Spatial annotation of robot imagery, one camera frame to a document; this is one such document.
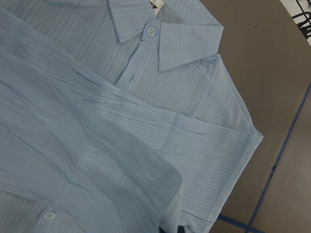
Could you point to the light blue button shirt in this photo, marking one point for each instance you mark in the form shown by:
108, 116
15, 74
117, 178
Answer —
116, 116

